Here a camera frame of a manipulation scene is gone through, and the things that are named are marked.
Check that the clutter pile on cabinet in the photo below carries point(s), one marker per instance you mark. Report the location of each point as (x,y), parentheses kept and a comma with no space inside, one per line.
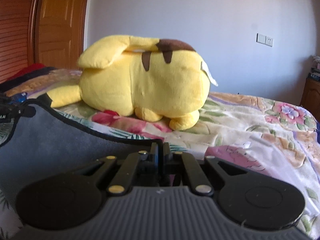
(315,69)

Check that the blue plastic cup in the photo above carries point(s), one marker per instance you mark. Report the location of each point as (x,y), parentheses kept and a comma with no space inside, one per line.
(19,97)

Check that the wooden side cabinet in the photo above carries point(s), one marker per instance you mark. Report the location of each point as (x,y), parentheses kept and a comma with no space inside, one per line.
(311,97)

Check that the white wall switch socket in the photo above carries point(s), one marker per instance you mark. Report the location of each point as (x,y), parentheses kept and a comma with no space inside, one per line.
(263,39)

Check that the red and dark blanket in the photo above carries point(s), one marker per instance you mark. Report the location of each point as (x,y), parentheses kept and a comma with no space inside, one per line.
(27,73)

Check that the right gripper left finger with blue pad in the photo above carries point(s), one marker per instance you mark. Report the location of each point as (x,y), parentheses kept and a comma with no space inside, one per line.
(139,168)

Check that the yellow Pikachu plush toy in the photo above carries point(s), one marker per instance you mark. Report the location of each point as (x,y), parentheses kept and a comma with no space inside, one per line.
(150,78)

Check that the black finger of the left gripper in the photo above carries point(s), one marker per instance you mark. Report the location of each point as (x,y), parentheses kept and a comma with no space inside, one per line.
(11,110)

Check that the purple and grey towel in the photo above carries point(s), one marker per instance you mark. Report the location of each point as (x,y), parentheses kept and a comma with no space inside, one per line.
(48,144)

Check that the wooden wardrobe door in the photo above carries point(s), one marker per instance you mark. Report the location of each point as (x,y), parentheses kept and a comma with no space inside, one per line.
(50,32)

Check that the floral bed blanket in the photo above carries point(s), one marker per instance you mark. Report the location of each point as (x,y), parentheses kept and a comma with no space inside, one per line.
(284,137)

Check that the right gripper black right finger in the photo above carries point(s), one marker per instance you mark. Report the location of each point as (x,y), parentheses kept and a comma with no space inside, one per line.
(186,170)

